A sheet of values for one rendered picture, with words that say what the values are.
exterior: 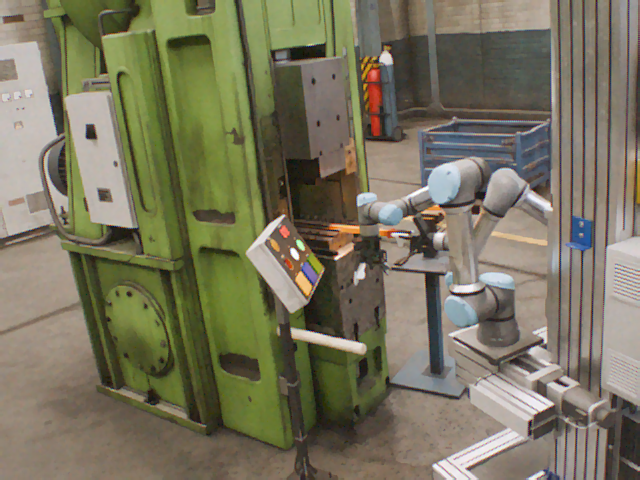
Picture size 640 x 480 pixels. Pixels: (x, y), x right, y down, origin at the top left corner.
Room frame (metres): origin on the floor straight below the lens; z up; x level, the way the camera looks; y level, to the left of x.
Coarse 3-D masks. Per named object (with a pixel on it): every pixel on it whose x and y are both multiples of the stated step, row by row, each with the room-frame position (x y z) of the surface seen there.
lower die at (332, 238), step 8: (320, 224) 3.01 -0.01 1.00; (328, 224) 3.02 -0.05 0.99; (336, 224) 3.00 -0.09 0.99; (312, 232) 2.93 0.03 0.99; (320, 232) 2.91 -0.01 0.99; (328, 232) 2.90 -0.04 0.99; (336, 232) 2.88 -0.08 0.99; (344, 232) 2.91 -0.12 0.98; (304, 240) 2.89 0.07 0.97; (312, 240) 2.86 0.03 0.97; (320, 240) 2.83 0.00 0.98; (328, 240) 2.81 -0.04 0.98; (336, 240) 2.85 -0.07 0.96; (344, 240) 2.90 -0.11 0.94; (328, 248) 2.81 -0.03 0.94; (336, 248) 2.85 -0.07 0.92
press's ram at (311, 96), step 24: (288, 72) 2.81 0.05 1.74; (312, 72) 2.82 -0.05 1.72; (336, 72) 2.96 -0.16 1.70; (288, 96) 2.82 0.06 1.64; (312, 96) 2.81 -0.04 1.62; (336, 96) 2.95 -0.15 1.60; (288, 120) 2.83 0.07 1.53; (312, 120) 2.79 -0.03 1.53; (336, 120) 2.93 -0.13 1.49; (288, 144) 2.84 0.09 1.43; (312, 144) 2.78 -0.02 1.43; (336, 144) 2.92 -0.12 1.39
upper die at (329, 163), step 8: (336, 152) 2.91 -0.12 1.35; (288, 160) 2.91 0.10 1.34; (296, 160) 2.88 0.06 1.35; (304, 160) 2.85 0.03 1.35; (312, 160) 2.83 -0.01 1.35; (320, 160) 2.81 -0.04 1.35; (328, 160) 2.86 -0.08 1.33; (336, 160) 2.91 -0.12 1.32; (344, 160) 2.95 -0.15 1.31; (288, 168) 2.91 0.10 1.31; (296, 168) 2.89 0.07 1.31; (304, 168) 2.86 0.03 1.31; (312, 168) 2.83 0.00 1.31; (320, 168) 2.81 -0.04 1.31; (328, 168) 2.85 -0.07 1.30; (336, 168) 2.90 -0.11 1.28; (296, 176) 2.89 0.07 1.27; (304, 176) 2.86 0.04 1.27; (312, 176) 2.83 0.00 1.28; (320, 176) 2.81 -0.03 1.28
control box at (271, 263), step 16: (272, 224) 2.49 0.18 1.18; (288, 224) 2.51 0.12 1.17; (256, 240) 2.36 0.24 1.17; (288, 240) 2.41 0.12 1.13; (256, 256) 2.23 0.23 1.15; (272, 256) 2.22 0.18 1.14; (288, 256) 2.32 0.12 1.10; (304, 256) 2.43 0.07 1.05; (272, 272) 2.22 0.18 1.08; (288, 272) 2.23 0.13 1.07; (320, 272) 2.46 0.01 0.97; (272, 288) 2.22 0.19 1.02; (288, 288) 2.20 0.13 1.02; (288, 304) 2.21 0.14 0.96; (304, 304) 2.19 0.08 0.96
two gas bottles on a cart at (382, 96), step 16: (384, 48) 10.26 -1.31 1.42; (384, 64) 10.05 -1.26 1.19; (368, 80) 10.41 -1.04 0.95; (384, 80) 10.18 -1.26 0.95; (368, 96) 10.46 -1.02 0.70; (384, 96) 10.20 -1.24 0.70; (384, 112) 10.23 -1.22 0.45; (368, 128) 10.55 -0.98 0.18; (384, 128) 10.32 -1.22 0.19; (400, 128) 10.13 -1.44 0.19
